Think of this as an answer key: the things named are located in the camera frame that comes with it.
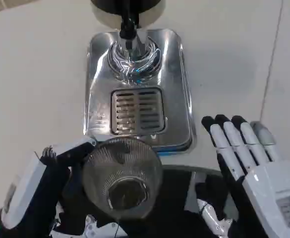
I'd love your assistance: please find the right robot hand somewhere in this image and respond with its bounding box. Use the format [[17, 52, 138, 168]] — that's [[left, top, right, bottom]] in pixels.
[[195, 114, 290, 238]]

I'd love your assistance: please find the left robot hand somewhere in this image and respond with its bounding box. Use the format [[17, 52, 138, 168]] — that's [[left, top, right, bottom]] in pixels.
[[0, 137, 128, 238]]

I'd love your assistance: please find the clear ribbed glass cup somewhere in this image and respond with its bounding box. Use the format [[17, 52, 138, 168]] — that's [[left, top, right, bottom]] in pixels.
[[82, 138, 164, 220]]

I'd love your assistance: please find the black robot torso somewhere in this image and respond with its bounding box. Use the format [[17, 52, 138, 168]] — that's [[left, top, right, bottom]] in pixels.
[[157, 164, 229, 238]]

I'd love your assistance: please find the steel drip tray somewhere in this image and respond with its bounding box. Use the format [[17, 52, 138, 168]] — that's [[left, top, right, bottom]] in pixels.
[[83, 28, 198, 155]]

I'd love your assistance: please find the steel drain grid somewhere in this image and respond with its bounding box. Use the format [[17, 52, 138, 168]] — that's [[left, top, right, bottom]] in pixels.
[[110, 87, 166, 136]]

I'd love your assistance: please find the drink dispenser with cream base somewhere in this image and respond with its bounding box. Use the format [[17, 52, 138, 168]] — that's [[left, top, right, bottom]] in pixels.
[[90, 0, 164, 28]]

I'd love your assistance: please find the black dispenser tap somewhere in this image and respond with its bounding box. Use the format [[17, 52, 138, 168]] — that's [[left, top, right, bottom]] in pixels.
[[119, 0, 142, 38]]

